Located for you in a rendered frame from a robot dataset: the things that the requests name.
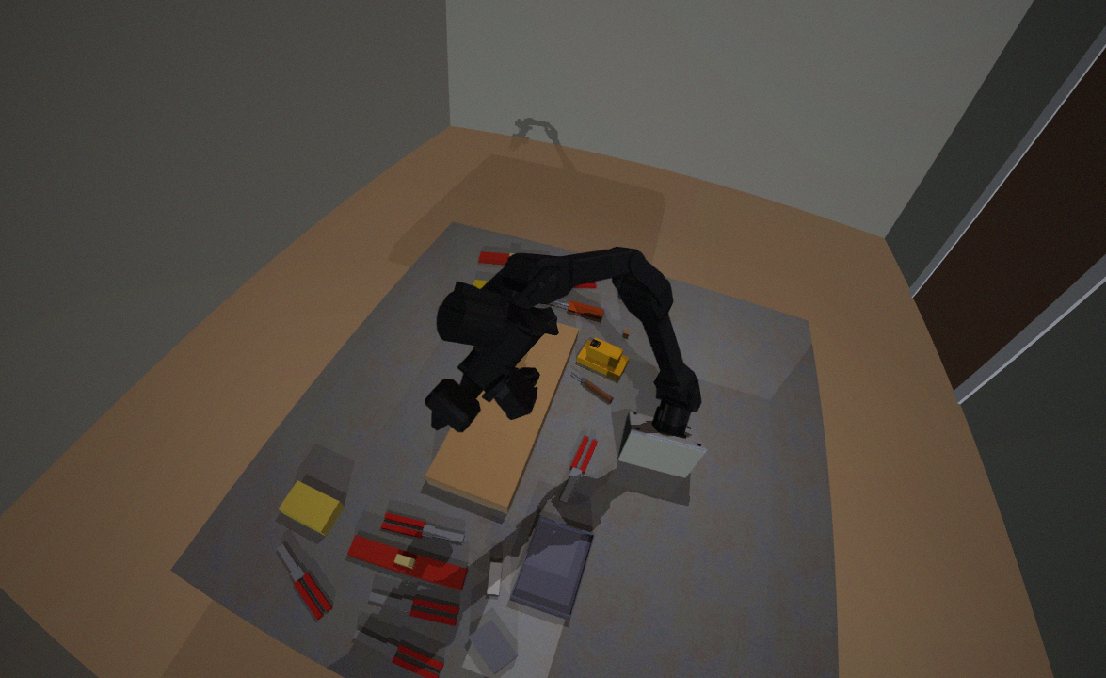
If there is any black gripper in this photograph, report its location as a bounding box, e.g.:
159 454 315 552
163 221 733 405
425 346 519 432

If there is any long red flat bar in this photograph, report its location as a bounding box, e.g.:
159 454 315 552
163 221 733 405
478 251 515 265
347 535 468 590

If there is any tan wooden floor panel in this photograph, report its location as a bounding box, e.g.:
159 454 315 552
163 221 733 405
425 323 580 514

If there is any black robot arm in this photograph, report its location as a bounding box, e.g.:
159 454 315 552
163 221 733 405
437 247 702 439

